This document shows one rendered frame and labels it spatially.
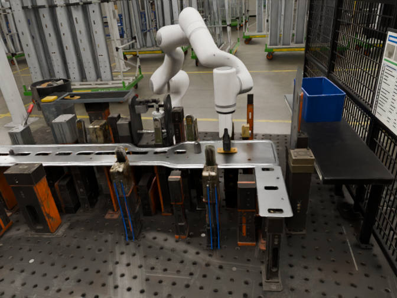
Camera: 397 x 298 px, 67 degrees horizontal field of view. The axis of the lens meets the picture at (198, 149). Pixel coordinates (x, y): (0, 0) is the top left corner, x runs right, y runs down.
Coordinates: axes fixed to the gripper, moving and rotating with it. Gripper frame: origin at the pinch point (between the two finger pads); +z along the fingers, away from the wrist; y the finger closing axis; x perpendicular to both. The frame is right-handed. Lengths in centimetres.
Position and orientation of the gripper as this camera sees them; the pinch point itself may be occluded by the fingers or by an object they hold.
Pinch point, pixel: (227, 144)
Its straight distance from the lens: 125.8
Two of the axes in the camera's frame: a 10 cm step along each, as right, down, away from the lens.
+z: 0.7, 8.8, 4.7
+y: -1.1, 4.7, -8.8
